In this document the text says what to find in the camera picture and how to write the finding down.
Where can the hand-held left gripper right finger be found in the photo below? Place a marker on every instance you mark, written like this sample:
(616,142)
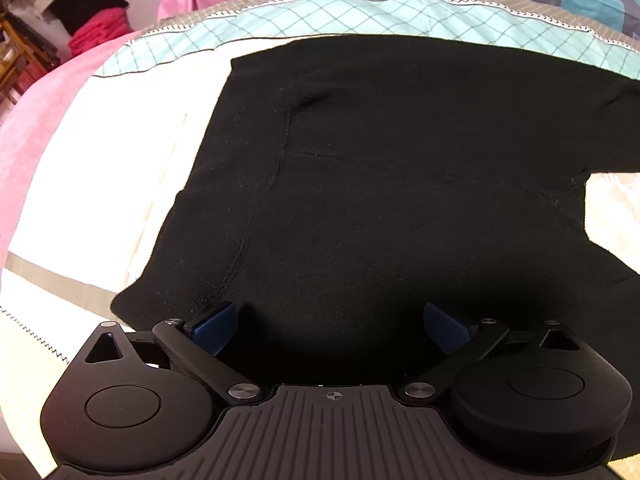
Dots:
(442,327)

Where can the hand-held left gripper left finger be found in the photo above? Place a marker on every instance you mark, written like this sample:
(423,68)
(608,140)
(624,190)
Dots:
(215,327)

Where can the black pants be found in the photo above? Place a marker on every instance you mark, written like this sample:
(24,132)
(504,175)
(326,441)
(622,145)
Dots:
(380,185)

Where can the patterned bed cover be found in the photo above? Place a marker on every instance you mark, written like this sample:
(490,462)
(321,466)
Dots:
(85,240)

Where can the pink blanket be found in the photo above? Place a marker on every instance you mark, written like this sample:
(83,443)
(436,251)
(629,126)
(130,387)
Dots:
(45,125)

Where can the red folded clothes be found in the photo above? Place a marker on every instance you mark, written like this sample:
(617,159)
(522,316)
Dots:
(97,35)

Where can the wooden rack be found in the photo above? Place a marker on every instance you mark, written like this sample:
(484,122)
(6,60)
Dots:
(22,60)

